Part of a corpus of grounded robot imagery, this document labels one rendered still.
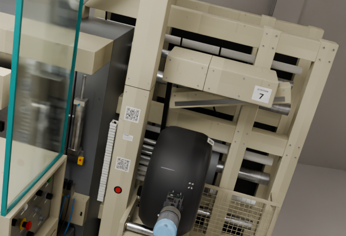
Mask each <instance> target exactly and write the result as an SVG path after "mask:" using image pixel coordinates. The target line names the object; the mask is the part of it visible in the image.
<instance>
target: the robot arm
mask: <svg viewBox="0 0 346 236"><path fill-rule="evenodd" d="M181 196H182V195H181V193H180V194H177V193H174V191H173V192H170V191H169V192H168V195H167V199H166V201H165V202H164V205H163V209H162V210H161V212H160V214H158V220H157V222H156V224H155V226H154V229H153V236H176V235H177V229H178V225H179V222H180V218H181V214H180V213H182V210H183V206H182V201H183V198H182V199H181ZM183 197H184V196H183Z"/></svg>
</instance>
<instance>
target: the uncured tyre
mask: <svg viewBox="0 0 346 236"><path fill-rule="evenodd" d="M208 138H209V137H208V136H207V135H205V134H204V133H201V132H197V131H193V130H189V129H186V128H182V127H178V126H169V127H167V128H165V129H163V130H162V131H161V133H160V135H159V137H158V139H157V141H156V144H155V146H154V149H153V151H152V154H151V157H150V160H149V164H148V167H147V171H146V175H145V178H144V182H143V187H142V191H141V197H140V204H139V218H140V219H141V221H142V223H143V224H144V225H145V226H147V227H149V228H154V226H155V224H156V222H157V220H158V214H160V212H161V210H162V209H163V205H164V202H165V201H166V199H167V195H168V192H169V191H170V192H173V191H174V193H177V194H180V193H181V195H182V196H181V199H182V198H183V201H182V206H183V210H182V213H180V214H181V218H180V222H179V225H178V229H177V235H184V234H186V233H188V232H189V231H190V230H191V228H192V226H193V224H194V222H195V219H196V216H197V212H198V209H199V205H200V201H201V197H202V193H203V189H204V185H205V181H206V177H207V173H208V170H209V166H210V161H211V156H212V147H213V146H212V145H211V144H210V143H208V142H207V140H208ZM162 167H165V168H168V169H171V170H168V169H165V168H162ZM172 170H175V171H172ZM189 181H191V182H194V183H195V184H194V188H193V190H188V189H187V186H188V182H189ZM183 196H184V197H183Z"/></svg>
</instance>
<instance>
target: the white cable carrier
mask: <svg viewBox="0 0 346 236"><path fill-rule="evenodd" d="M117 126H118V121H116V120H113V121H112V122H111V123H110V129H109V134H108V140H107V145H106V153H105V158H104V162H103V167H102V174H101V179H100V186H99V191H98V198H97V200H98V201H102V202H103V200H104V199H105V195H106V189H107V184H108V178H109V172H110V166H111V161H112V155H113V149H114V143H115V138H116V132H117Z"/></svg>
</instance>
